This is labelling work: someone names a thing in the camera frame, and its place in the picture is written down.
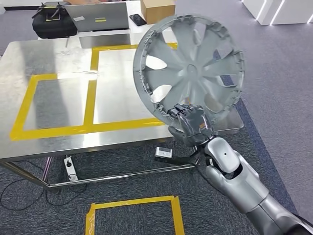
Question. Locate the silver plastic wheel hubcap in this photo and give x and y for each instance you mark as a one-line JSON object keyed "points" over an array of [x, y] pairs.
{"points": [[191, 69]]}

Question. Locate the black smartphone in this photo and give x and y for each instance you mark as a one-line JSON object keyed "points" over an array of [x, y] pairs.
{"points": [[137, 19]]}

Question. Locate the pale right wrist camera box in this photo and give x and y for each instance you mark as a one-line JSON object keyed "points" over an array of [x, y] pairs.
{"points": [[163, 153]]}

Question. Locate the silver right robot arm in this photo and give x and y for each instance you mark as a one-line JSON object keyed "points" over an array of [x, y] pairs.
{"points": [[239, 185]]}

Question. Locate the white desk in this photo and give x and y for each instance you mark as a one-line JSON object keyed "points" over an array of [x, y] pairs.
{"points": [[138, 30]]}

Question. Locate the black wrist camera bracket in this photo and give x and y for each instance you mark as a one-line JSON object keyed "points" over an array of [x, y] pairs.
{"points": [[183, 160]]}

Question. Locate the white power strip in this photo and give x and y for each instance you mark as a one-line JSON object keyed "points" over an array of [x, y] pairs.
{"points": [[71, 168]]}

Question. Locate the black carry bag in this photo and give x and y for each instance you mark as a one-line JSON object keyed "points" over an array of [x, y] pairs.
{"points": [[55, 26]]}

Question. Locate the silver laptop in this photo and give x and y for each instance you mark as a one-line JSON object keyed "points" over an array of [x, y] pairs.
{"points": [[97, 16]]}

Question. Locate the white lit display block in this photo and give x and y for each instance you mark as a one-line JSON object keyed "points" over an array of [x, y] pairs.
{"points": [[293, 9], [250, 6]]}

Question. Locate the brown cardboard box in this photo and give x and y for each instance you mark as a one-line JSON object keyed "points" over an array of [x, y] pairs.
{"points": [[158, 11]]}

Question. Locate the stainless steel workbench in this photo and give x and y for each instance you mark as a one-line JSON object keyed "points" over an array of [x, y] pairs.
{"points": [[61, 65]]}

